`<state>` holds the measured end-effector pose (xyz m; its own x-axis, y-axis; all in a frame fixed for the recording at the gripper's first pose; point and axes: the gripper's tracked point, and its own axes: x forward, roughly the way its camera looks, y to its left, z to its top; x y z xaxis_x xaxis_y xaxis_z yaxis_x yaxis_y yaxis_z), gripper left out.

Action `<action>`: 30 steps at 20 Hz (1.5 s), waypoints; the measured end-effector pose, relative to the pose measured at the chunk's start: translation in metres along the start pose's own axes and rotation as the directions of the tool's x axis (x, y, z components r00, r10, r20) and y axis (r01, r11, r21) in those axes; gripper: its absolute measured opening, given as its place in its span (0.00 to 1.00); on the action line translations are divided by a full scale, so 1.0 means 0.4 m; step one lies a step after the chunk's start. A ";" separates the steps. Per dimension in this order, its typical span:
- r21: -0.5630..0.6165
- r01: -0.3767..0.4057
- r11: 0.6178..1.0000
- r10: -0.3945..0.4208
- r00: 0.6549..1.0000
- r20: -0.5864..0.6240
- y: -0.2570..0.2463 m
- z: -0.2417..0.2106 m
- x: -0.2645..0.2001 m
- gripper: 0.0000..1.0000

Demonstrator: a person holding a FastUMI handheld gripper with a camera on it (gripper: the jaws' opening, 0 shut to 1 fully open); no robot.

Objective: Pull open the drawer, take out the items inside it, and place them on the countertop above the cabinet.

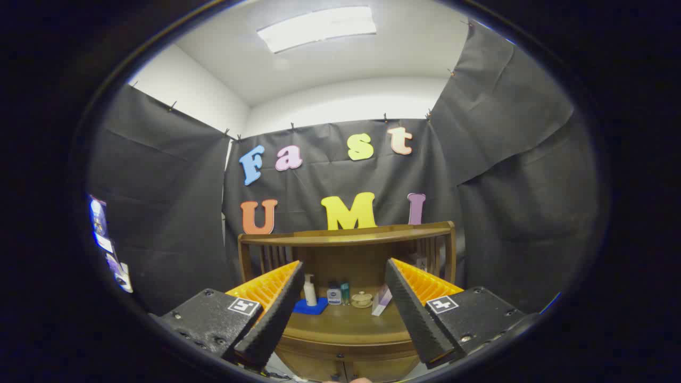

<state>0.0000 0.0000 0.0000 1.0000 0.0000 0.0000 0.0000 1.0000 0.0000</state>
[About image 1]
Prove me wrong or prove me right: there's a wooden cabinet with slatted shelf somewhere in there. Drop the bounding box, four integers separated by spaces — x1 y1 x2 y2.
238 221 456 382

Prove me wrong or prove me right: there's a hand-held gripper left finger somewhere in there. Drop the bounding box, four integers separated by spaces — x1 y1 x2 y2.
152 260 305 372

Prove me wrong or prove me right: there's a printed wall poster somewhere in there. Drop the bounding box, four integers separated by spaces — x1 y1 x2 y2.
88 194 134 293

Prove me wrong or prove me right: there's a rectangular ceiling light panel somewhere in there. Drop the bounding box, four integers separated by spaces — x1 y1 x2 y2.
257 5 377 54

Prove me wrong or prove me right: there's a wooden drawer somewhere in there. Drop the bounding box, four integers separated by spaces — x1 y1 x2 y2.
276 336 421 364

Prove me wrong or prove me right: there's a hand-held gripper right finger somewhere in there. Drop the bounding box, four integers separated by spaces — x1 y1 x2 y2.
384 257 527 368

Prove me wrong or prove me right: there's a black backdrop cloth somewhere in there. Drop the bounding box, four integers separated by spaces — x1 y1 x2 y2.
88 19 604 314

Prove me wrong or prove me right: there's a purple and white box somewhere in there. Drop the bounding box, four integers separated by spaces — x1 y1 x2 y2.
371 285 393 317

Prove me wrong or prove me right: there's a wooden countertop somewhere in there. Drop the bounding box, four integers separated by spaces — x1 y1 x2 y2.
282 301 421 346

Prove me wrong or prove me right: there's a blue folded cloth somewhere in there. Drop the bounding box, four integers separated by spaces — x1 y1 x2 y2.
292 298 329 315

